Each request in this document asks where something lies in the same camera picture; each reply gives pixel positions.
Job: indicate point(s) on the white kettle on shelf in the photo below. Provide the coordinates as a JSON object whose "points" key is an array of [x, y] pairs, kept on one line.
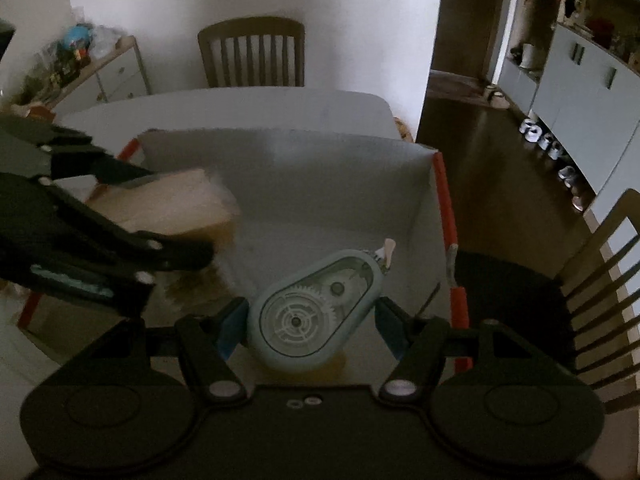
{"points": [[528, 57]]}

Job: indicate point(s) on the far wooden chair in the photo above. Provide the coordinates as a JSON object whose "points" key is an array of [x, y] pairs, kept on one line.
{"points": [[261, 51]]}

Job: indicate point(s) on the dark wooden door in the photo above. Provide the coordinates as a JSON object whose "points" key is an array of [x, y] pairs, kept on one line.
{"points": [[465, 36]]}

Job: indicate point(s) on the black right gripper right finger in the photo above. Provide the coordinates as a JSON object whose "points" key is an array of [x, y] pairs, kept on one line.
{"points": [[419, 346]]}

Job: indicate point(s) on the tan sponge block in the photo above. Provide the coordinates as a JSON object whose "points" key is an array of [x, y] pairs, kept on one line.
{"points": [[185, 205]]}

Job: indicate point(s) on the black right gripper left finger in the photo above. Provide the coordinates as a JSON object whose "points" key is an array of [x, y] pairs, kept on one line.
{"points": [[205, 343]]}

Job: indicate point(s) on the white wall cabinet unit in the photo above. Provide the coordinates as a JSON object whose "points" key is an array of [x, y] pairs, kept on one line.
{"points": [[585, 86]]}

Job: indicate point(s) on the white drawer sideboard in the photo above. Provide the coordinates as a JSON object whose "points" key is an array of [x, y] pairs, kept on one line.
{"points": [[119, 76]]}

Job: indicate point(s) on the red cardboard shoe box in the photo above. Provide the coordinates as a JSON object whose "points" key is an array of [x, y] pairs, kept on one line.
{"points": [[302, 195]]}

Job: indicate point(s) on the row of shoes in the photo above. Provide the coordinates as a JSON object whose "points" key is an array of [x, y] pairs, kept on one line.
{"points": [[556, 161]]}

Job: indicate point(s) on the light blue correction tape dispenser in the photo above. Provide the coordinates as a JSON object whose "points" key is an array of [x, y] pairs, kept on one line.
{"points": [[300, 323]]}

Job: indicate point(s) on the wooden chair beside box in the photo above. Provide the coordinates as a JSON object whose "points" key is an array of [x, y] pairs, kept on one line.
{"points": [[575, 319]]}

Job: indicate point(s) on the clutter on sideboard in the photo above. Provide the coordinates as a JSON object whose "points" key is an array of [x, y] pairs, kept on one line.
{"points": [[60, 62]]}

